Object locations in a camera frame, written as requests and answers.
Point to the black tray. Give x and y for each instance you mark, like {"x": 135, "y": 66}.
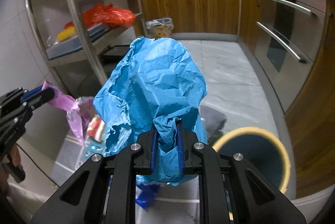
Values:
{"x": 115, "y": 54}

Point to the blue plastic bag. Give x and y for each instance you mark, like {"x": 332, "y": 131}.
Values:
{"x": 157, "y": 77}

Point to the person's left hand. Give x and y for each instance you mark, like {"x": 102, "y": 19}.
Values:
{"x": 15, "y": 156}

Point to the large red plastic bag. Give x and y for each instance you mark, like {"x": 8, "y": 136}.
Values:
{"x": 110, "y": 16}

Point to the wooden kitchen cabinet with doors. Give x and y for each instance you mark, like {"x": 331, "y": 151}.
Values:
{"x": 188, "y": 4}

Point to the tall wooden cabinet panel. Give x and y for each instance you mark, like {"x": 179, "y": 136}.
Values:
{"x": 314, "y": 95}

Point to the pink snack packet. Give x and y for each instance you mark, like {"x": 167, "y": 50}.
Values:
{"x": 70, "y": 114}

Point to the instant noodle cup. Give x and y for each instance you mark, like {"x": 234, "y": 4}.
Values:
{"x": 160, "y": 29}

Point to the blue bin with yellow rim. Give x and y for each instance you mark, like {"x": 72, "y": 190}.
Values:
{"x": 261, "y": 161}

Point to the grey plastic tray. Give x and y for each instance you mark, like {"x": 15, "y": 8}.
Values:
{"x": 65, "y": 48}

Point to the blue and white packet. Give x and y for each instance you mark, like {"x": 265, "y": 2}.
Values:
{"x": 146, "y": 196}

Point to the stainless steel oven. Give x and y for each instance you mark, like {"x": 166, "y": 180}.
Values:
{"x": 282, "y": 30}

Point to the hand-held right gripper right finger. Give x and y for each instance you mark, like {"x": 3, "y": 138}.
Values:
{"x": 180, "y": 145}

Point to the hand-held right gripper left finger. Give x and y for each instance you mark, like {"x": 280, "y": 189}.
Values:
{"x": 154, "y": 146}

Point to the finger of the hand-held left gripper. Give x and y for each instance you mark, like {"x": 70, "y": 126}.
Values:
{"x": 43, "y": 98}
{"x": 31, "y": 93}

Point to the red and white snack packet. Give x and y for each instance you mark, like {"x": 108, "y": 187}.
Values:
{"x": 96, "y": 129}

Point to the yellow packet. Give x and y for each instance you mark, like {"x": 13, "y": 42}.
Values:
{"x": 66, "y": 34}

